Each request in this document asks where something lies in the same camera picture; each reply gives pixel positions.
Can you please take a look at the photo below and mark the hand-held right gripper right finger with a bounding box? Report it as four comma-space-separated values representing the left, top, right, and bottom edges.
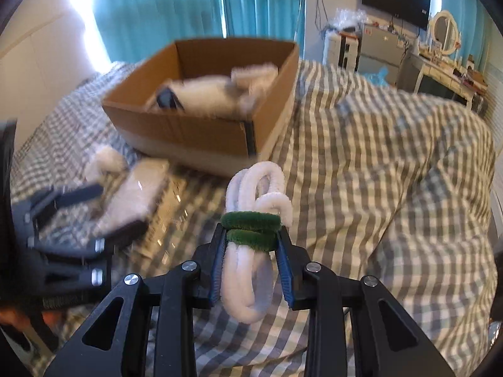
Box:
276, 229, 458, 377

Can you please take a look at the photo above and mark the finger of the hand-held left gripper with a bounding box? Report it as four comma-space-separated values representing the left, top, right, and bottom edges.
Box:
29, 220, 148, 307
14, 184, 105, 244

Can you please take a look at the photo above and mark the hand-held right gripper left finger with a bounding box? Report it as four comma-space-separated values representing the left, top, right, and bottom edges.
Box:
45, 223, 228, 377

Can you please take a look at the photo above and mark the white fuzzy cord bundle green band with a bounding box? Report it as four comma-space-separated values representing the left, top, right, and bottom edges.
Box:
220, 161, 293, 325

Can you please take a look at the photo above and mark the white fluffy packet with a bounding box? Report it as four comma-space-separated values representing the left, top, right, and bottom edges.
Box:
94, 159, 171, 236

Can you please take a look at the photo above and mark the brown cardboard box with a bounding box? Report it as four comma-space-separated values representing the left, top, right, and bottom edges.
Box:
101, 38, 301, 177

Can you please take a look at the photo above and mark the white fluffy ball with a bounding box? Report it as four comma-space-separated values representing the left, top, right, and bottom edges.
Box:
84, 145, 130, 183

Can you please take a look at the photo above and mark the clear plastic packet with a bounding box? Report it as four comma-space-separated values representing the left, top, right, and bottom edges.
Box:
134, 173, 197, 262

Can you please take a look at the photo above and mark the grey checked blanket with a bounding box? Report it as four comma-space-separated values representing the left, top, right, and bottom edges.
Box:
10, 59, 498, 377

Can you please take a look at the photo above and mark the dark blue object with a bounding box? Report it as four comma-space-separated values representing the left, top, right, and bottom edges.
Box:
155, 88, 185, 112

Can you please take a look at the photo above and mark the large white fluffy bundle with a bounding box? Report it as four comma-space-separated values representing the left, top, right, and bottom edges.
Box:
147, 76, 260, 118

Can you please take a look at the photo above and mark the small white fluffy bundle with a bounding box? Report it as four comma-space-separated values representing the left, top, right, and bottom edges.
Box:
230, 63, 279, 99

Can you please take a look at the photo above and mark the teal curtain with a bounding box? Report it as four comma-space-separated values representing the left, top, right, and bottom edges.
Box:
84, 0, 229, 63
220, 0, 307, 42

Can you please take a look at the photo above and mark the blue plastic bag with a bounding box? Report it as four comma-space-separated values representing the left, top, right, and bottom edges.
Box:
363, 67, 394, 87

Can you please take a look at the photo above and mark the white appliance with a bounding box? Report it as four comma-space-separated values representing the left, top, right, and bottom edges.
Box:
324, 31, 342, 65

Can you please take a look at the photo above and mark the grey small fridge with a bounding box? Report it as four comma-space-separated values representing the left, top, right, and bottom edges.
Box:
356, 21, 411, 83

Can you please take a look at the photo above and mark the white dressing table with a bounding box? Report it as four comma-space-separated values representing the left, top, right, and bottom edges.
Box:
409, 45, 490, 111

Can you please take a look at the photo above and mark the clear plastic bag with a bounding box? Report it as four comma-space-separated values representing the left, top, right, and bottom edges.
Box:
328, 8, 368, 34

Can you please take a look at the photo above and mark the white oval mirror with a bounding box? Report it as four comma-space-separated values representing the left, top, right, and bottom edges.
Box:
429, 10, 461, 56

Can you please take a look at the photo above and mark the hanging cable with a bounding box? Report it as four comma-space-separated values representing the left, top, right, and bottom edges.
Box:
314, 0, 329, 34

